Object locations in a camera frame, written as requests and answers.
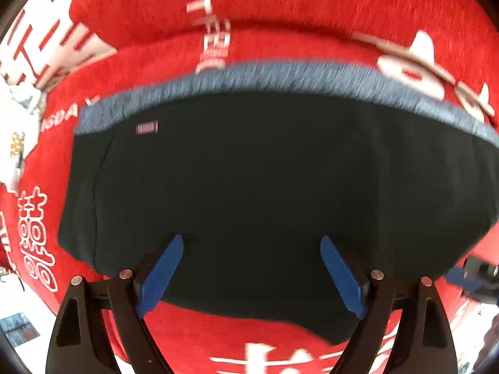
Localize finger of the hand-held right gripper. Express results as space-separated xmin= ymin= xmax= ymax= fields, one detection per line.
xmin=445 ymin=266 xmax=481 ymax=294

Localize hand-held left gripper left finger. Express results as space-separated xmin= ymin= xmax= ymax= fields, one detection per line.
xmin=46 ymin=234 xmax=185 ymax=374

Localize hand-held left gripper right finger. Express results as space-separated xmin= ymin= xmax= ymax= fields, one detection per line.
xmin=320 ymin=235 xmax=455 ymax=374

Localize black pants with blue waistband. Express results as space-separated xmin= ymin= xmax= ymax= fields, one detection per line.
xmin=58 ymin=60 xmax=499 ymax=345

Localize white patterned cloth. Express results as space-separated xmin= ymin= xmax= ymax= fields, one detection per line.
xmin=0 ymin=74 xmax=48 ymax=197

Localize red printed blanket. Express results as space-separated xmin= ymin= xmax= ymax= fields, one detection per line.
xmin=0 ymin=0 xmax=499 ymax=374

